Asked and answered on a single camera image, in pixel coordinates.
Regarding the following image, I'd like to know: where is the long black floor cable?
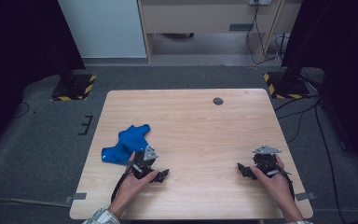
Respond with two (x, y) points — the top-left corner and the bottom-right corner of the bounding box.
(313, 99), (344, 224)

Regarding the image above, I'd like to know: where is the black stand with striped base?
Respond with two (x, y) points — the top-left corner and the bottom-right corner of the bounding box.
(263, 66), (311, 100)
(50, 62), (97, 102)

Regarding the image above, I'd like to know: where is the light wooden desk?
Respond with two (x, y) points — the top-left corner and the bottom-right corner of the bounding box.
(136, 0), (303, 65)

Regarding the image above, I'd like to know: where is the blue cloth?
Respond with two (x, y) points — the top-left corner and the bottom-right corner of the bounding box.
(101, 123), (152, 165)

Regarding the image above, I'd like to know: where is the black curtain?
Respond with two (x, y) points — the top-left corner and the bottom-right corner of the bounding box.
(281, 0), (358, 178)
(0, 0), (87, 158)

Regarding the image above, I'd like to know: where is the white power strip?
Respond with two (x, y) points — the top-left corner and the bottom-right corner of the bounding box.
(248, 0), (273, 7)

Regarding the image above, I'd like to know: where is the thin black floor cable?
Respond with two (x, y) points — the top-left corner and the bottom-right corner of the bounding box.
(12, 102), (32, 120)

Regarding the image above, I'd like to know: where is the white cabinet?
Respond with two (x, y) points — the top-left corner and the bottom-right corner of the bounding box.
(57, 0), (147, 60)

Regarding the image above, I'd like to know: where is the person's left hand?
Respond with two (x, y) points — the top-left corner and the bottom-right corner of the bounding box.
(116, 151), (159, 206)

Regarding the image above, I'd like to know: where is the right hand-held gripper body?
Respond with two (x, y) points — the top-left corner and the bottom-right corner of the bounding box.
(252, 145), (285, 178)

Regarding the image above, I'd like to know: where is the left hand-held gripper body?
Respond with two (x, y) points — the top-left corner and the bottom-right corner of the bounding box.
(125, 145), (159, 180)

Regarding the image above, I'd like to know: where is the black hanging power cable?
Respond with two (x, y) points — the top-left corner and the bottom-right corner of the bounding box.
(244, 3), (282, 66)

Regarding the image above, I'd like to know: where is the person's right hand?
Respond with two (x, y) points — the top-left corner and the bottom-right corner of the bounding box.
(250, 155), (293, 203)

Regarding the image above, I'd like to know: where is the grey tape piece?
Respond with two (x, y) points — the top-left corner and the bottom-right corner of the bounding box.
(63, 192), (88, 206)
(294, 191), (318, 202)

